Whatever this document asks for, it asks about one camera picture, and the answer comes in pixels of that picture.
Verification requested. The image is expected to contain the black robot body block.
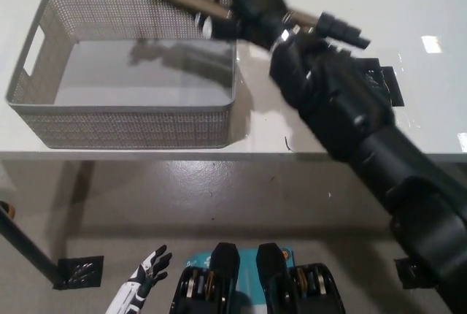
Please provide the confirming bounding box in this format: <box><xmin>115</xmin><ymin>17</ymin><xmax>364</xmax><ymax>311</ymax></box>
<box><xmin>169</xmin><ymin>242</ymin><xmax>253</xmax><ymax>314</ymax></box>
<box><xmin>255</xmin><ymin>242</ymin><xmax>347</xmax><ymax>314</ymax></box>

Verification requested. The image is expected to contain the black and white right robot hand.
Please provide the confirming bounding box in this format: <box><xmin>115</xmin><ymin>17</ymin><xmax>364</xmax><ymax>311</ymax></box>
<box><xmin>209</xmin><ymin>0</ymin><xmax>293</xmax><ymax>50</ymax></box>

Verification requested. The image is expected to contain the grey perforated plastic basket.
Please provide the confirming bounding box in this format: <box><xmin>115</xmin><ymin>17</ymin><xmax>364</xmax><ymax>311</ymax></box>
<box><xmin>4</xmin><ymin>0</ymin><xmax>238</xmax><ymax>150</ymax></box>

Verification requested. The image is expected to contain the left black robot body block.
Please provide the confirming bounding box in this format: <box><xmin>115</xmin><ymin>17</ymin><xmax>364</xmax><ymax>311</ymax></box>
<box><xmin>169</xmin><ymin>242</ymin><xmax>253</xmax><ymax>314</ymax></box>

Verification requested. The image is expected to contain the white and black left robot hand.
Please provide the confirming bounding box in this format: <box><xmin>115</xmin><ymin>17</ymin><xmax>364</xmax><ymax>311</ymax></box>
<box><xmin>136</xmin><ymin>244</ymin><xmax>173</xmax><ymax>295</ymax></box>

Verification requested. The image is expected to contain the right black robot body block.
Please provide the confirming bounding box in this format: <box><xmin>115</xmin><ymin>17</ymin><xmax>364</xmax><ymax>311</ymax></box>
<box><xmin>255</xmin><ymin>242</ymin><xmax>347</xmax><ymax>314</ymax></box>

